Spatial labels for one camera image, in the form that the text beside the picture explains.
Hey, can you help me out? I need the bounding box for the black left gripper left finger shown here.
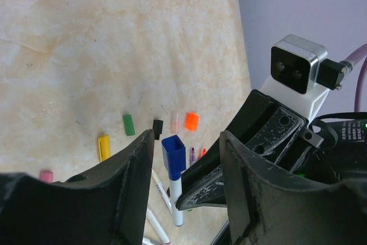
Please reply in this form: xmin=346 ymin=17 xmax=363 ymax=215
xmin=1 ymin=130 xmax=154 ymax=244

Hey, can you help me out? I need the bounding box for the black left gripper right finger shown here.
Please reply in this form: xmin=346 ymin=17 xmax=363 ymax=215
xmin=220 ymin=131 xmax=366 ymax=244

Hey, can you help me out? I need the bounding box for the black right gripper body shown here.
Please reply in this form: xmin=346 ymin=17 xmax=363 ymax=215
xmin=245 ymin=106 xmax=325 ymax=174

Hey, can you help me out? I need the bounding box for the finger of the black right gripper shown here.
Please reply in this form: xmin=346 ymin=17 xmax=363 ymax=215
xmin=175 ymin=90 xmax=270 ymax=211

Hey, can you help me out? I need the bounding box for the pink capped marker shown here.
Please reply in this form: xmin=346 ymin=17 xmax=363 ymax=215
xmin=146 ymin=206 xmax=171 ymax=244

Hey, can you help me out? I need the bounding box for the blue white marker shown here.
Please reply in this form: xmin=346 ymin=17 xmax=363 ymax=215
xmin=161 ymin=135 xmax=186 ymax=227

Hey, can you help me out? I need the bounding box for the orange highlighter cap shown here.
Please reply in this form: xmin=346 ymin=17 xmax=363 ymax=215
xmin=185 ymin=112 xmax=200 ymax=131

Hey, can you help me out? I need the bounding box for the pink marker cap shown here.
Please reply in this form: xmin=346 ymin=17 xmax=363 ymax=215
xmin=39 ymin=170 xmax=54 ymax=183

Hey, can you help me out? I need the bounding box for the clear pink pen cap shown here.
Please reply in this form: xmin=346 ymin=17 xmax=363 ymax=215
xmin=170 ymin=112 xmax=179 ymax=134

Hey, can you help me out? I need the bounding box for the black marker cap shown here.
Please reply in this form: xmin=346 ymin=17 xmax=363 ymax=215
xmin=153 ymin=119 xmax=163 ymax=141

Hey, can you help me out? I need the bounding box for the dark green marker cap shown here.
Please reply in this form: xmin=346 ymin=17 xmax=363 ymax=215
xmin=123 ymin=114 xmax=135 ymax=136

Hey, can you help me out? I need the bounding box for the yellow capped marker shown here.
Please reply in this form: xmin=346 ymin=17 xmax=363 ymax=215
xmin=151 ymin=169 xmax=172 ymax=213

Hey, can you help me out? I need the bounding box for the light green capped marker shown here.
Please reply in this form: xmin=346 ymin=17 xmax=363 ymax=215
xmin=142 ymin=237 xmax=162 ymax=245

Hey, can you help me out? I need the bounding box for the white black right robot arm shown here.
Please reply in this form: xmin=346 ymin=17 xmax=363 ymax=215
xmin=176 ymin=90 xmax=366 ymax=210

